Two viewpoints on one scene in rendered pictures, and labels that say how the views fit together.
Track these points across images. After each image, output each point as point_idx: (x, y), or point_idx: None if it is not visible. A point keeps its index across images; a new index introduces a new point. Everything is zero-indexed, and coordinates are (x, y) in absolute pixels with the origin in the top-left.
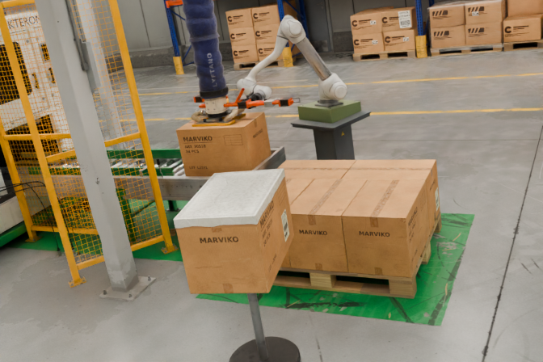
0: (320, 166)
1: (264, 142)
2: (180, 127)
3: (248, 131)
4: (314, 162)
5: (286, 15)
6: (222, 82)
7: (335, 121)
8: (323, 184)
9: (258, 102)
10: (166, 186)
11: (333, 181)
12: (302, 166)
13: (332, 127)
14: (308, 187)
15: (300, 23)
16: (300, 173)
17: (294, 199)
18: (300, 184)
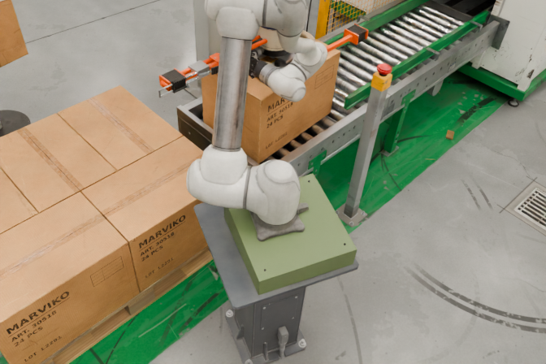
0: (158, 195)
1: (244, 129)
2: None
3: (207, 77)
4: (184, 197)
5: None
6: None
7: (227, 224)
8: (85, 169)
9: (210, 58)
10: None
11: (82, 181)
12: (183, 179)
13: (199, 206)
14: (95, 153)
15: None
16: (157, 166)
17: (77, 132)
18: (116, 152)
